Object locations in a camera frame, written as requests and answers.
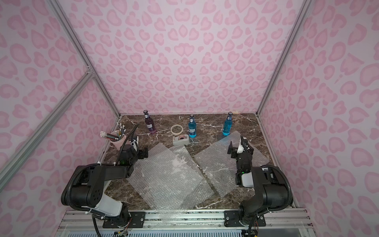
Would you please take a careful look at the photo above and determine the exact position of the bubble wrap sheet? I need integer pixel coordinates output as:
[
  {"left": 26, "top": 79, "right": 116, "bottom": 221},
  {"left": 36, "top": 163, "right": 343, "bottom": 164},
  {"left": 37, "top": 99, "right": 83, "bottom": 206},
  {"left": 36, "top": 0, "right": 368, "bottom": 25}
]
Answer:
[
  {"left": 128, "top": 143, "right": 214, "bottom": 210},
  {"left": 193, "top": 130, "right": 270, "bottom": 198}
]

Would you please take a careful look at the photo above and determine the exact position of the blue bottle with label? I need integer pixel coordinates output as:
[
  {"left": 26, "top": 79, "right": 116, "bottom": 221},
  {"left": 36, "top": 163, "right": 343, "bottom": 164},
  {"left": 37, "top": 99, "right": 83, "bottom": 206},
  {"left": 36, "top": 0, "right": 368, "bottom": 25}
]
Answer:
[{"left": 188, "top": 114, "right": 197, "bottom": 138}]

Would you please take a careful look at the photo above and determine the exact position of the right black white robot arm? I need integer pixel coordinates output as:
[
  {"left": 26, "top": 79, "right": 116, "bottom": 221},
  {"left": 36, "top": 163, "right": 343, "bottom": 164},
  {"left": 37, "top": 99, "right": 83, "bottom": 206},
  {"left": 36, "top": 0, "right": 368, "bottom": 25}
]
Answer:
[{"left": 228, "top": 136, "right": 293, "bottom": 225}]

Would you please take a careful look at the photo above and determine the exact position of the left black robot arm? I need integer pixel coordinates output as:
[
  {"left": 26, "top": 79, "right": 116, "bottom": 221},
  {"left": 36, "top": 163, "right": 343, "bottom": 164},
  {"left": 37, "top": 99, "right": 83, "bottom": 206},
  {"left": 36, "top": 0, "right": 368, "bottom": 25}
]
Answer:
[{"left": 61, "top": 125, "right": 148, "bottom": 228}]

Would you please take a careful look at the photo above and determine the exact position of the pink pen cup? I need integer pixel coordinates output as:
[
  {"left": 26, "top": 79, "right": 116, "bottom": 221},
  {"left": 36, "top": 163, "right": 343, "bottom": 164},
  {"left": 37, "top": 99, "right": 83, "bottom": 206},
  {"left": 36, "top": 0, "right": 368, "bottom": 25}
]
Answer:
[{"left": 111, "top": 130, "right": 126, "bottom": 151}]

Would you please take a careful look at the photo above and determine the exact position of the blue glass bottle right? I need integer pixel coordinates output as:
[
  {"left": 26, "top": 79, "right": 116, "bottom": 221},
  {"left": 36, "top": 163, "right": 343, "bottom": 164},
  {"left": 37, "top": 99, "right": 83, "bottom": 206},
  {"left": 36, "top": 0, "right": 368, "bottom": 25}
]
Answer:
[{"left": 223, "top": 112, "right": 233, "bottom": 136}]

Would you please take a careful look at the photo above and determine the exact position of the purple glass bottle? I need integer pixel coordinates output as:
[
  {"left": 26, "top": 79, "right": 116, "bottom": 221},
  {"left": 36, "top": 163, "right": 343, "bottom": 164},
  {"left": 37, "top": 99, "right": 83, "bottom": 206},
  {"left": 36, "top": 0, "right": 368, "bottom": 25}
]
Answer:
[{"left": 143, "top": 110, "right": 157, "bottom": 134}]

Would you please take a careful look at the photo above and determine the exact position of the beige masking tape roll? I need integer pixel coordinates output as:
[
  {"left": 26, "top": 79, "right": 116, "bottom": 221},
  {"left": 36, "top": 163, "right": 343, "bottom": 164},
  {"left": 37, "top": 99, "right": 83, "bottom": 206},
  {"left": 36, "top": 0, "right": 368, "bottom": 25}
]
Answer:
[{"left": 170, "top": 124, "right": 184, "bottom": 136}]

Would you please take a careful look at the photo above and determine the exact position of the white tape dispenser pink roll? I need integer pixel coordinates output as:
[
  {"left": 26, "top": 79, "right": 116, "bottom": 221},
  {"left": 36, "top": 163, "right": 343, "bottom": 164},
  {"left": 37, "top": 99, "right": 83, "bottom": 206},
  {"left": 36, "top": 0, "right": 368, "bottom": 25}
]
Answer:
[{"left": 173, "top": 134, "right": 190, "bottom": 146}]

